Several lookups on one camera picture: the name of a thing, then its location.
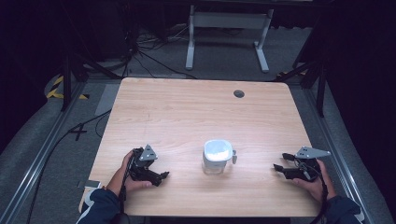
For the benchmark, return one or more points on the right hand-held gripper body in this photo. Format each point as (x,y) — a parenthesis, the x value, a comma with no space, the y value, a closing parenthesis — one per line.
(311,171)

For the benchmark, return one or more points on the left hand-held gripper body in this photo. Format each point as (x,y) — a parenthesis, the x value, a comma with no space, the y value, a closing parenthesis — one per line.
(143,172)

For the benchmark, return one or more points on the clear cup with white lid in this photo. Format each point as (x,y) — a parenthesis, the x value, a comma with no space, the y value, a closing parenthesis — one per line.
(216,155)

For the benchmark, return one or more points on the person's right hand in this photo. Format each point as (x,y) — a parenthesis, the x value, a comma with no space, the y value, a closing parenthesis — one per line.
(322,188)

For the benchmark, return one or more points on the person's left hand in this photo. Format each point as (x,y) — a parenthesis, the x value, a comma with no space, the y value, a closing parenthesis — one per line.
(120,180)

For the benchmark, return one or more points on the small white flat device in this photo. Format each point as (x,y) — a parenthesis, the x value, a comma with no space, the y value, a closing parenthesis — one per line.
(89,184)

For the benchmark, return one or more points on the black metal stand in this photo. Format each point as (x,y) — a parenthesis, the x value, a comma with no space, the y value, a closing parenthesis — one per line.
(320,84)
(67,81)

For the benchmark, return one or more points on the grey metal floor rail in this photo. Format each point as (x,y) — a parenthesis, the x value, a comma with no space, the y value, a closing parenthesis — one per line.
(40,158)
(339,161)

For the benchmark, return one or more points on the white metal table frame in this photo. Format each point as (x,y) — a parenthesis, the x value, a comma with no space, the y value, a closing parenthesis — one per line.
(229,20)

